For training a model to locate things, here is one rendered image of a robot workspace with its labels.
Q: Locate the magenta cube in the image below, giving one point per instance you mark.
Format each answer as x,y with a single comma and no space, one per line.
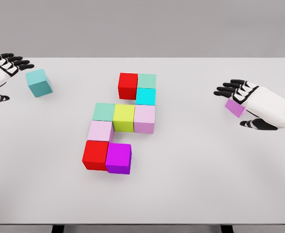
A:
118,157

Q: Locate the yellow-green cube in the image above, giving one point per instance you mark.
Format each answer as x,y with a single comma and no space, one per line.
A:
123,117

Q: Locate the cyan cube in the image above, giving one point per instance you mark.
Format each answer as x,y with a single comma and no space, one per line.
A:
146,96

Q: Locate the red cube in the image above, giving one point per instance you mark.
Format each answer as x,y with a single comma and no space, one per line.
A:
94,155
128,85

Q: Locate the teal cube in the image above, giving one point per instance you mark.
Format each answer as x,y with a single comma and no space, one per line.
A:
39,82

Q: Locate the violet cube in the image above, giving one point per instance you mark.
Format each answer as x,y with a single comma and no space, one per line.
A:
234,108

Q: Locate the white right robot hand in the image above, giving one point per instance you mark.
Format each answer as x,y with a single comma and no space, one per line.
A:
266,106

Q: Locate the pale pink cube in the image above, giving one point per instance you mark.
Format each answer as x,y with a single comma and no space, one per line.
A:
144,119
99,131

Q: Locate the mint green cube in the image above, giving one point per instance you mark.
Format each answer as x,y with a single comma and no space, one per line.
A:
103,111
147,81

